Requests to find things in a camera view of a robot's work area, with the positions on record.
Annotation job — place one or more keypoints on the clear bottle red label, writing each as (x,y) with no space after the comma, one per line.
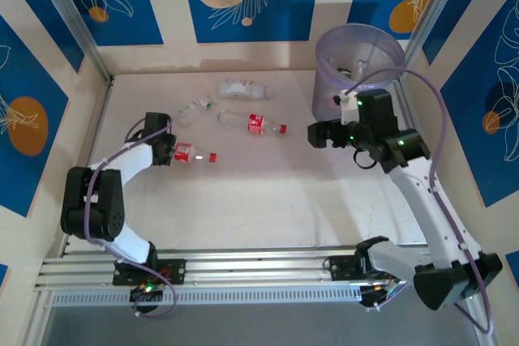
(255,123)
(184,152)

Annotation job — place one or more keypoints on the clear bottle green label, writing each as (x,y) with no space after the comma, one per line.
(346,73)
(190,115)

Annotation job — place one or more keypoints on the clear bottle white label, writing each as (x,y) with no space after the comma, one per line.
(239,88)

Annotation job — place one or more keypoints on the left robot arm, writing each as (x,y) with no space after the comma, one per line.
(93,200)

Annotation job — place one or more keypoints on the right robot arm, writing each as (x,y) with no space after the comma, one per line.
(417,200)

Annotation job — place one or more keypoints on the clear plastic bottle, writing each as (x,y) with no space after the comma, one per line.
(361,66)

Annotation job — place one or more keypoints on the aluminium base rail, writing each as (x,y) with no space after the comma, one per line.
(243,265)

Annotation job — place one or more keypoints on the aluminium corner post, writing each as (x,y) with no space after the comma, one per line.
(81,38)
(438,9)

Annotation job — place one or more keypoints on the silver mesh waste bin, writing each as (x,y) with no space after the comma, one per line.
(324,95)

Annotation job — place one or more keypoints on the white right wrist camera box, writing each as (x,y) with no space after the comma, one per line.
(349,109)

